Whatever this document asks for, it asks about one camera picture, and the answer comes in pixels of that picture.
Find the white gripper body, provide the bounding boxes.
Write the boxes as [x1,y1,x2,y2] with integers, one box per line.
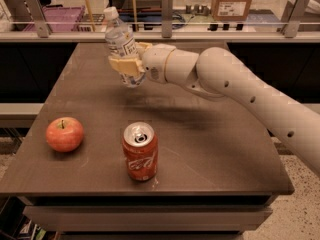
[142,44,176,84]

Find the red apple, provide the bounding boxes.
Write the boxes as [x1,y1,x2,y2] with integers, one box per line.
[46,117,84,153]

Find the drawer under table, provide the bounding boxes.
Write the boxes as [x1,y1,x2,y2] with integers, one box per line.
[24,206,272,232]

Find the purple plastic crate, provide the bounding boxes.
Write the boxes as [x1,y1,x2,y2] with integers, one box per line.
[23,5,86,33]

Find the middle metal railing bracket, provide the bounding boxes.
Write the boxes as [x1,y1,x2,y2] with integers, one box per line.
[161,0,173,38]

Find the cardboard box with label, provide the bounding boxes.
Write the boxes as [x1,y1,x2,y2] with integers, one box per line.
[211,0,252,21]

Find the yellow broom handle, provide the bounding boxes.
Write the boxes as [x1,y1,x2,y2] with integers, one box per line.
[84,0,96,32]

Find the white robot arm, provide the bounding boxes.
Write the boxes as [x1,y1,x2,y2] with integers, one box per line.
[108,43,320,176]

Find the clear plastic water bottle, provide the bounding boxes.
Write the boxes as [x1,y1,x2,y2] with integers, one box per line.
[104,7,145,88]

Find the metal railing bracket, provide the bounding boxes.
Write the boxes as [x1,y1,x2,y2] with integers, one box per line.
[280,0,320,38]
[161,0,173,38]
[25,0,51,38]

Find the red soda can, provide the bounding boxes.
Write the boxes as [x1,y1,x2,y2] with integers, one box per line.
[122,122,158,181]

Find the left metal railing bracket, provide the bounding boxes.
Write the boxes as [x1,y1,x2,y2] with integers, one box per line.
[25,0,51,38]

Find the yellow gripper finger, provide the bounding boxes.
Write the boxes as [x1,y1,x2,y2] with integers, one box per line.
[136,42,153,56]
[108,56,145,77]

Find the right metal railing bracket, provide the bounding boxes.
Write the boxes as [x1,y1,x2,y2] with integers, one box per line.
[280,0,320,38]

